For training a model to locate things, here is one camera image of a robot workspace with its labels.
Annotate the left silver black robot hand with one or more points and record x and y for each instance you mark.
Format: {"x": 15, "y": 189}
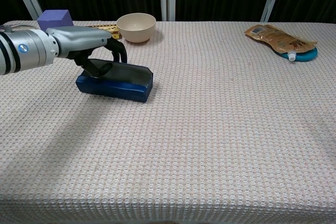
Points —
{"x": 78, "y": 39}

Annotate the blue patterned box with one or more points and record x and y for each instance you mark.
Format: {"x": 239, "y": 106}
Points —
{"x": 113, "y": 90}

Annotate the yellow red printed box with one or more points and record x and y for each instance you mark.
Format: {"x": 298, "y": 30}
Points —
{"x": 114, "y": 31}

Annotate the table with beige tablecloth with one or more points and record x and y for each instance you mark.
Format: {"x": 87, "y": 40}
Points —
{"x": 197, "y": 129}

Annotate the purple foam cube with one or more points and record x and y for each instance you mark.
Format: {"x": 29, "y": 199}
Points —
{"x": 52, "y": 18}

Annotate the beige bowl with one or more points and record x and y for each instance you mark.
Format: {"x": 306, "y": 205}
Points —
{"x": 136, "y": 28}

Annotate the brown spouted pouch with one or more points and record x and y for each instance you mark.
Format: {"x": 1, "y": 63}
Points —
{"x": 278, "y": 37}

